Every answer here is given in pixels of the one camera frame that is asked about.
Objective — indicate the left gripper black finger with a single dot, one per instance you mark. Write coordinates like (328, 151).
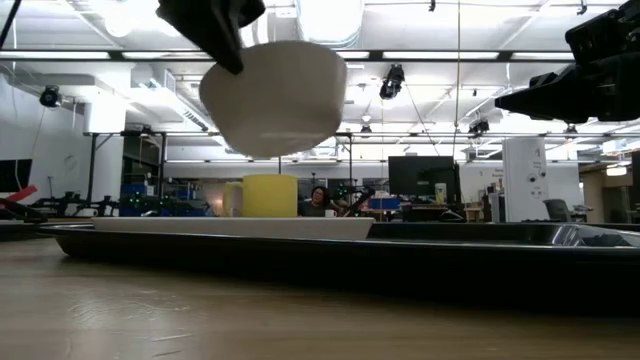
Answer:
(227, 50)

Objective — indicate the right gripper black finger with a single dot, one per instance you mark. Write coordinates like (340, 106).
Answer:
(540, 106)
(560, 82)

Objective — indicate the white bowl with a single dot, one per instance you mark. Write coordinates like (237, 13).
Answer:
(285, 100)

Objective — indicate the white plate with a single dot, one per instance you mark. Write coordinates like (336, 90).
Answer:
(225, 229)

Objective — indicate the small black robot arm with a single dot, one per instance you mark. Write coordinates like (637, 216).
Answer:
(357, 197)

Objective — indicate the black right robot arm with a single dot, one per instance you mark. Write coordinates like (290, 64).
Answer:
(610, 30)

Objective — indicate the black serving tray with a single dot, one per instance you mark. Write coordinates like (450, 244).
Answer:
(350, 265)

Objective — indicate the black ceiling spotlight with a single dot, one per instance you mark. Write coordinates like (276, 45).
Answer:
(50, 96)
(392, 82)
(479, 126)
(365, 130)

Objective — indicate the white pillar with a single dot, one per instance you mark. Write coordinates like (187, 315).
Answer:
(525, 170)

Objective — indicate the grey office chair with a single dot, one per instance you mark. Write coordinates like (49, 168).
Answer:
(556, 210)

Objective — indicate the bottle with yellow label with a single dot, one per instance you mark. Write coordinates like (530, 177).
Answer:
(440, 194)

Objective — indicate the black monitor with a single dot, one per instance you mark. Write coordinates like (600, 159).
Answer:
(420, 177)

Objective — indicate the yellow mug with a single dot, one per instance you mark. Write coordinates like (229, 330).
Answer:
(270, 197)

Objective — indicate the person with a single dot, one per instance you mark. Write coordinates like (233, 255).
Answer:
(320, 197)

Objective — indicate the blue box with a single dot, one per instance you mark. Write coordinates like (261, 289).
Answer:
(385, 203)

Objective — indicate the small white cup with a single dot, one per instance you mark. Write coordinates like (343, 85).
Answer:
(330, 213)

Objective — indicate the black background robot arms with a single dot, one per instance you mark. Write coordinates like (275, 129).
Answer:
(75, 204)

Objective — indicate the red strip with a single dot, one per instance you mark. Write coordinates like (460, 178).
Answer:
(22, 193)

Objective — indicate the silver ventilation duct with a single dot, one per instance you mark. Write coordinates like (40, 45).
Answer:
(330, 20)

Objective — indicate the overhead frame bar with lights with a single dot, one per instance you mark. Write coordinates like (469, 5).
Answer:
(375, 55)

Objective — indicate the black metal frame stand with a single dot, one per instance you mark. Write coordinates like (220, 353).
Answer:
(93, 165)

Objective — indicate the black wall screen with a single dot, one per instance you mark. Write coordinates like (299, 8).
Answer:
(15, 175)

